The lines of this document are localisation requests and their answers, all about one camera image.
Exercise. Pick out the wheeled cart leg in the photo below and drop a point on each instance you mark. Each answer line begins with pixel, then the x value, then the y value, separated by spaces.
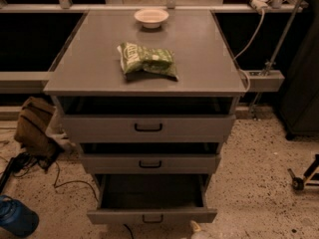
pixel 310 176

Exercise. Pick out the grey drawer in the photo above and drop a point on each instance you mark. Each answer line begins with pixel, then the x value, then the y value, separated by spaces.
pixel 85 129
pixel 150 163
pixel 151 199

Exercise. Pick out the metal tripod pole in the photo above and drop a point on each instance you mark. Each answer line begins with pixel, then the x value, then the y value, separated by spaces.
pixel 265 72

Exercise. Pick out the grey middle drawer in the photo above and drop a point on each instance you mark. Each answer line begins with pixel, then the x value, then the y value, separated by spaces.
pixel 150 163

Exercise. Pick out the grey top drawer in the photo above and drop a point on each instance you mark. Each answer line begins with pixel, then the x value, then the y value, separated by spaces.
pixel 85 129

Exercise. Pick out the dark cabinet at right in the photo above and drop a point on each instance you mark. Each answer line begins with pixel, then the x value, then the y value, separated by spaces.
pixel 299 95

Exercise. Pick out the white bowl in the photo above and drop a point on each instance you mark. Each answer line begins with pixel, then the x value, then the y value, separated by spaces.
pixel 151 18

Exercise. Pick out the grey bottom drawer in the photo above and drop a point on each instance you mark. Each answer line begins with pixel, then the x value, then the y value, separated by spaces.
pixel 151 199

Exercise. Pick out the grey drawer cabinet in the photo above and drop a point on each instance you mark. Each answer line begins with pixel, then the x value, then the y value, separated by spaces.
pixel 89 81

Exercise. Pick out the green snack bag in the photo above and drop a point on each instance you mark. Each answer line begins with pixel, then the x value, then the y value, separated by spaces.
pixel 137 58

